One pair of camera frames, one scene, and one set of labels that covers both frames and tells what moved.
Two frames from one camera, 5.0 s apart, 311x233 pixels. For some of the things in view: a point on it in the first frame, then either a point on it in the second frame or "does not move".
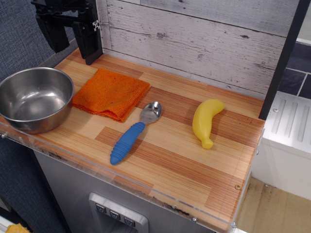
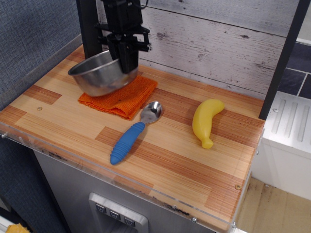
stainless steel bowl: x=36 y=100 → x=98 y=74
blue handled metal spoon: x=150 y=113 does not move
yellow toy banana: x=202 y=116 does not move
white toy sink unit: x=283 y=159 does not move
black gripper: x=87 y=35 → x=124 y=17
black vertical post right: x=284 y=58 does not move
